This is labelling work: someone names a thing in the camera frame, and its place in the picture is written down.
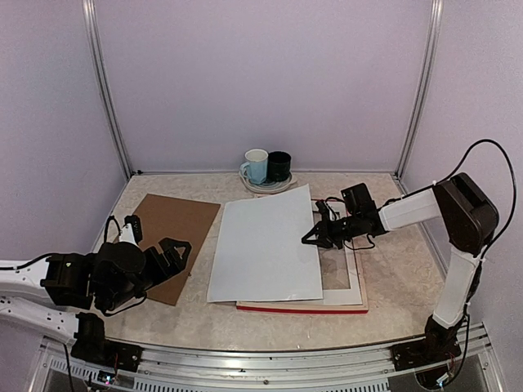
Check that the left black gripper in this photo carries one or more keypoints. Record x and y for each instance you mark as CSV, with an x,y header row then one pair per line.
x,y
176,265

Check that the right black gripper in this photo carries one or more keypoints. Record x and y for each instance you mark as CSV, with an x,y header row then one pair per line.
x,y
322,241

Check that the brown backing board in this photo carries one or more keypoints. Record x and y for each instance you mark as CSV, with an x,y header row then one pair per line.
x,y
179,219

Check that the red and dark photo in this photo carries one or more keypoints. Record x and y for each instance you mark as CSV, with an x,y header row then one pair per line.
x,y
260,256

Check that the white mat board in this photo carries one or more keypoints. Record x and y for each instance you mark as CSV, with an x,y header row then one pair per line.
x,y
340,278

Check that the red and wood picture frame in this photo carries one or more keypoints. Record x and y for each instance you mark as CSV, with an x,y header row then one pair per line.
x,y
305,307

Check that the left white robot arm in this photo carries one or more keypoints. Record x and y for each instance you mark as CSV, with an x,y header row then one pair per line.
x,y
24,301

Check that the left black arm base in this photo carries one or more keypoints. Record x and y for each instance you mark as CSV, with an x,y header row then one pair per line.
x,y
91,346

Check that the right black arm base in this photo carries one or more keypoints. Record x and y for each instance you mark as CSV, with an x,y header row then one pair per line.
x,y
438,344

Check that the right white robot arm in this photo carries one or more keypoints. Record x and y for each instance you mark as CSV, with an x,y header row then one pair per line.
x,y
470,220

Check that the white plate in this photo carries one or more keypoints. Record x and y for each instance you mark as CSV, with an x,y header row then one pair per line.
x,y
268,187

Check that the dark green mug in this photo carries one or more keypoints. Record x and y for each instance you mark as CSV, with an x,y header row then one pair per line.
x,y
278,166

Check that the light blue mug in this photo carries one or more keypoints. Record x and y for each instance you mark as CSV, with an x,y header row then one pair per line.
x,y
254,168

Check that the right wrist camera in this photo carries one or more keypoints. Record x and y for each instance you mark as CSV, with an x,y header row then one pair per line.
x,y
324,210

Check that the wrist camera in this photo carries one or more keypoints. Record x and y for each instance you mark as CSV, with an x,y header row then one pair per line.
x,y
131,231
324,210

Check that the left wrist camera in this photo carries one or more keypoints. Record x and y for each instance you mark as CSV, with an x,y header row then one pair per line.
x,y
131,231

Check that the left aluminium corner post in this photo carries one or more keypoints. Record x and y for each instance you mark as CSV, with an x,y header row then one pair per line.
x,y
102,80

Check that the aluminium corner post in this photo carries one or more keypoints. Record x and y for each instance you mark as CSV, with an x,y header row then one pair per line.
x,y
428,60
102,80

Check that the right aluminium corner post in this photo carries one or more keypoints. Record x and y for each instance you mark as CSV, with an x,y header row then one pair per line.
x,y
428,60

